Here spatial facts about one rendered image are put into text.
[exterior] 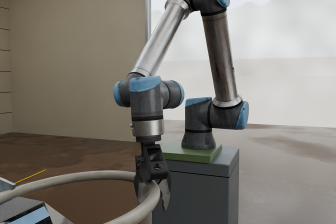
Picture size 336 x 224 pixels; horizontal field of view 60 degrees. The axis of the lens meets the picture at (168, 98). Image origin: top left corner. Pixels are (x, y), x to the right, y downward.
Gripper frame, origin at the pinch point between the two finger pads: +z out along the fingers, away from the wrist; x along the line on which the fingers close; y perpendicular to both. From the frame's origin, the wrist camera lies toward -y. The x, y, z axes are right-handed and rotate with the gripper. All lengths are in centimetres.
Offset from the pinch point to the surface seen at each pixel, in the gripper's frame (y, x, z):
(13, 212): 21.9, 40.9, 2.6
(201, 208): 55, -33, 25
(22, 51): 681, 173, -160
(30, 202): 28.7, 37.2, 2.4
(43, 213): 24.6, 32.7, 5.3
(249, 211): 172, -123, 84
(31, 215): 22.0, 35.8, 4.4
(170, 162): 63, -21, 3
